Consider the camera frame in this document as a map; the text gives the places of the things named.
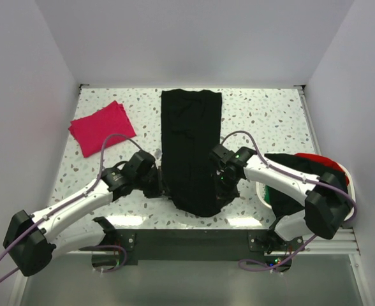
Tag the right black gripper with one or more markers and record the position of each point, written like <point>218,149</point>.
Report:
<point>224,197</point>

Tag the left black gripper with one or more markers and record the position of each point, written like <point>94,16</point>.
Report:
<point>161,189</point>

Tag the black t shirt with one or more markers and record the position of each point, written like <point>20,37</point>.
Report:
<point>190,129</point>

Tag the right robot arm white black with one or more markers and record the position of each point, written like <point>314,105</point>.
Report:
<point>237,162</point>

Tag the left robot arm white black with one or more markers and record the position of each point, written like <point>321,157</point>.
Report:
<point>32,240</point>

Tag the white laundry basket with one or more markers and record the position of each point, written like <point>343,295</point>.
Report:
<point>261,192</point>

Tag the green garment in basket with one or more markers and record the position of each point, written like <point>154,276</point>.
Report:
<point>267,195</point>

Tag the black clothes in basket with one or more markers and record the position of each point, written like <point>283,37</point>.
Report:
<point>322,197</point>

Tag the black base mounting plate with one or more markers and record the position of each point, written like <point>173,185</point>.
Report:
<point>192,245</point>

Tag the folded pink red t shirt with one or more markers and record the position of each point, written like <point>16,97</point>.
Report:
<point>91,131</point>

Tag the red garment in basket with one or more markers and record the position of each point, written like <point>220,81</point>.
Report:
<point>316,164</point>

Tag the aluminium frame rail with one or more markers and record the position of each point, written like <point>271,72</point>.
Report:
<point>85,239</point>

